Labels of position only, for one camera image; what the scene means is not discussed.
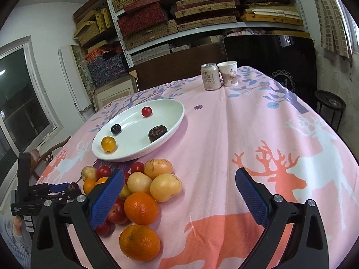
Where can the red patterned box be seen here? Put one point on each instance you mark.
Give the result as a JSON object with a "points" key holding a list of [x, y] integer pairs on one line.
{"points": [[140, 19]]}

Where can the stack of orange patterned boxes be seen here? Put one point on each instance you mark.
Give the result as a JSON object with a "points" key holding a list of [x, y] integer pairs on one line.
{"points": [[98, 52]]}

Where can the person's left hand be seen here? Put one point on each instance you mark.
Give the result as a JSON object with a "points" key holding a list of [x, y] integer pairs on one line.
{"points": [[16, 225]]}

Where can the white paper cup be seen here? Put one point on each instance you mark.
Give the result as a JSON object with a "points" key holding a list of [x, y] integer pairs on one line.
{"points": [[228, 74]]}

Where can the black glossy panel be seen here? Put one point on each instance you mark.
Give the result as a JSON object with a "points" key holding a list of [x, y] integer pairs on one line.
{"points": [[269, 58]]}

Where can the red plum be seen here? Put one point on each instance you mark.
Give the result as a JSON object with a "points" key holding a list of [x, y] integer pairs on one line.
{"points": [[119, 215], [106, 229]]}

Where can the row of flat woven boxes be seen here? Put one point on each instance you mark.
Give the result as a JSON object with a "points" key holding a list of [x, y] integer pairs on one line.
{"points": [[204, 7]]}

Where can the pale drink can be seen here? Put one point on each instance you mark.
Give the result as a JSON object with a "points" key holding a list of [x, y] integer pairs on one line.
{"points": [[209, 77]]}

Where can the glossy yellow-orange fruit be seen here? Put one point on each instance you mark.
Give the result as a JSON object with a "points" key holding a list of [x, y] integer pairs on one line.
{"points": [[108, 144]]}

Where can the dark purple plum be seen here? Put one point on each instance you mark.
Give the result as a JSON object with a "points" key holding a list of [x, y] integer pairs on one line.
{"points": [[115, 129]]}

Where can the stack of grey patterned boxes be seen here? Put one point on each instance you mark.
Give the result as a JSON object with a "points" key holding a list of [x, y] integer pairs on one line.
{"points": [[151, 54]]}

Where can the white board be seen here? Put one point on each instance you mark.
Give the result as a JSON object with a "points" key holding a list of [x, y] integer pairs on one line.
{"points": [[71, 75]]}

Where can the pink deer print tablecloth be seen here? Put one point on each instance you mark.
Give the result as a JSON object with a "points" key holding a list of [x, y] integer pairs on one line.
{"points": [[213, 145]]}

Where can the pink cloth bundle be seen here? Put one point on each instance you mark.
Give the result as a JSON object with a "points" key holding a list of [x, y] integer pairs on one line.
{"points": [[244, 32]]}

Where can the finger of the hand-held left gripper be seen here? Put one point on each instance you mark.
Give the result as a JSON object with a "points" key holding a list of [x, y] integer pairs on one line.
{"points": [[60, 186], [66, 197]]}

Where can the large orange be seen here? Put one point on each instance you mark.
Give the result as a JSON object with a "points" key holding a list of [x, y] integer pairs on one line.
{"points": [[141, 208], [139, 242]]}

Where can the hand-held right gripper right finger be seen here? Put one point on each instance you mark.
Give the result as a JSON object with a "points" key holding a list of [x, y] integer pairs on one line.
{"points": [[251, 199]]}

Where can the hanging brick patterned strips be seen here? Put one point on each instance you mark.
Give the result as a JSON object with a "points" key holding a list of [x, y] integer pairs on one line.
{"points": [[331, 16]]}

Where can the person's left forearm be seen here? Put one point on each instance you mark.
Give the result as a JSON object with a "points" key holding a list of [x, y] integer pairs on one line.
{"points": [[12, 249]]}

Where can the white metal shelf rack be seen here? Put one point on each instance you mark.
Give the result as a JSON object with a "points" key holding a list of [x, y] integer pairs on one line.
{"points": [[213, 30]]}

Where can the stack of yellow flat boxes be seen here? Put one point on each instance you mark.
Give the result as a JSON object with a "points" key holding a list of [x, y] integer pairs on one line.
{"points": [[269, 14]]}

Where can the yellow pepino melon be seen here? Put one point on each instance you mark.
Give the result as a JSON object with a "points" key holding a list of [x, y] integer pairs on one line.
{"points": [[166, 187], [139, 182], [158, 168], [89, 173]]}

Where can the stone patterned slab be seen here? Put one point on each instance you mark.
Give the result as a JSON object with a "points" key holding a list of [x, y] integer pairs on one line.
{"points": [[81, 61]]}

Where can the dark brown board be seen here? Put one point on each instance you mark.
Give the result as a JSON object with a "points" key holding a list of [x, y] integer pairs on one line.
{"points": [[179, 67]]}

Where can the pile of small woven boxes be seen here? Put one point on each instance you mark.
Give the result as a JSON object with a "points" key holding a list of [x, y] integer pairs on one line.
{"points": [[89, 25]]}

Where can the white framed window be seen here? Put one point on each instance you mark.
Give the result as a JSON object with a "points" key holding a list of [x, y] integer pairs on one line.
{"points": [[16, 95]]}

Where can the small orange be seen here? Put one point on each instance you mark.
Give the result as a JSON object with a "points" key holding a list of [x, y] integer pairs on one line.
{"points": [[89, 186], [101, 180]]}

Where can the framed picture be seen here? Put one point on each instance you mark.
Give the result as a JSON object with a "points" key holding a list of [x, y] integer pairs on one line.
{"points": [[113, 94]]}

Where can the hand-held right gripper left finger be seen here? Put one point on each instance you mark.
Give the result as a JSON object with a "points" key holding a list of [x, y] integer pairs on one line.
{"points": [[108, 199]]}

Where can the white oval plate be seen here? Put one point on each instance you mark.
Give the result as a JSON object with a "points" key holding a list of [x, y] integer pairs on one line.
{"points": [[131, 134]]}

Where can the stack of blue patterned boxes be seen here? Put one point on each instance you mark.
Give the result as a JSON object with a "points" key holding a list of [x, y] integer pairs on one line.
{"points": [[108, 68]]}

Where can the dark brown round fruit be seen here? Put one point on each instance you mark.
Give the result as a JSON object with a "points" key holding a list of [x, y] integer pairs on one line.
{"points": [[73, 187]]}

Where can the wooden chair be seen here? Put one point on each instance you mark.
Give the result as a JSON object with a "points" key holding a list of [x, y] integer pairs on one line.
{"points": [[46, 157]]}

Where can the small yellow round fruit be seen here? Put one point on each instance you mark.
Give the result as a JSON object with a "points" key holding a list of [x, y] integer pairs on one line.
{"points": [[125, 192]]}

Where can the black round stand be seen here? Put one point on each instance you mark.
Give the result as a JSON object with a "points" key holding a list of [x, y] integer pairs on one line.
{"points": [[329, 101]]}

